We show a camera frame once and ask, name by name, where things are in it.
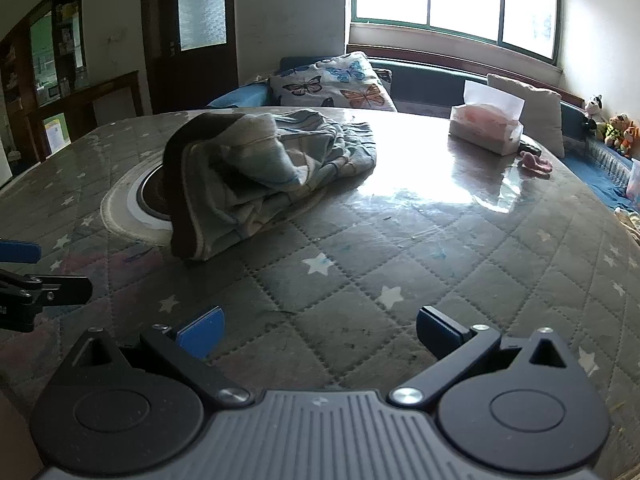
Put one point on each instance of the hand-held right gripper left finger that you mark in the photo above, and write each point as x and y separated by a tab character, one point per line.
202	332

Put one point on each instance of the blue striped sweater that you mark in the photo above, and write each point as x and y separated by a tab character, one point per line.
250	180

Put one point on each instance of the dark wooden display shelf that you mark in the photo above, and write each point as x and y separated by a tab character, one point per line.
55	50

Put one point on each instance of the pink hair scrunchie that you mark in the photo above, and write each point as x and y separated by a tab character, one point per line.
535	162

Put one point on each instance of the blue sofa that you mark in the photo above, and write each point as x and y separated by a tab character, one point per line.
430	82

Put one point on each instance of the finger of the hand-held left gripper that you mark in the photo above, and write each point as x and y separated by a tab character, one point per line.
20	252
60	290

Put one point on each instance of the green framed window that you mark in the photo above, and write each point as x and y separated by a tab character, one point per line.
450	0

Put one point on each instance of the beige pillow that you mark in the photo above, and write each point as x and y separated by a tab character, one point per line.
542	110

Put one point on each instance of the dark wooden side cabinet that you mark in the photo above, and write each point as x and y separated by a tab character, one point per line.
90	100

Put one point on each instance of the round table insert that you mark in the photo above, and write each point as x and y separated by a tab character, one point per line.
120	210

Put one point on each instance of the butterfly print pillow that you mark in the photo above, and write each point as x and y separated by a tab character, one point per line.
330	82

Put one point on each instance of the clear plastic container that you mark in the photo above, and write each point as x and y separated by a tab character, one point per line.
635	185

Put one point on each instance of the dark wooden glass door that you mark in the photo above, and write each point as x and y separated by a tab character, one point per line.
200	75

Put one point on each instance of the grey quilted star table cover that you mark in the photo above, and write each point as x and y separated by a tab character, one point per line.
350	260

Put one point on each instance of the pink tissue pack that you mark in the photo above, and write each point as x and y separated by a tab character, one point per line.
482	127

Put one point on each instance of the black remote control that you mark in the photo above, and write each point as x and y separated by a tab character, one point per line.
531	147

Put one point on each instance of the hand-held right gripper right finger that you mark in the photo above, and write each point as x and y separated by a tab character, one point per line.
440	332

